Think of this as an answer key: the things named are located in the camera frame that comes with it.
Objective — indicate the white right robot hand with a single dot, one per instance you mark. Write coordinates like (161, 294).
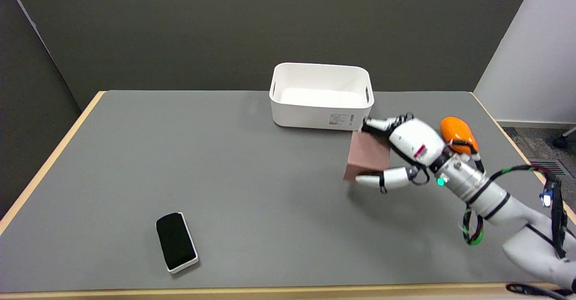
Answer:
(411, 149)

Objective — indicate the brown wooden cube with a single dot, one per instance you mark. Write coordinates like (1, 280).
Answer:
(366, 156)

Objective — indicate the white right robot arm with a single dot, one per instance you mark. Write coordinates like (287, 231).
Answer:
(504, 205)

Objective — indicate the orange rounded object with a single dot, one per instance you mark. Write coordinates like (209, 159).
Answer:
(458, 133)

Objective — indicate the white plastic storage bin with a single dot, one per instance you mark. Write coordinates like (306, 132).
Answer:
(321, 96)

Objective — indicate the floor vent grille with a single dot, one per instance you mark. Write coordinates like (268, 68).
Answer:
(550, 167)

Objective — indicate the black and white eraser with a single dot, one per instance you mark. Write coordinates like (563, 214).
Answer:
(176, 241)

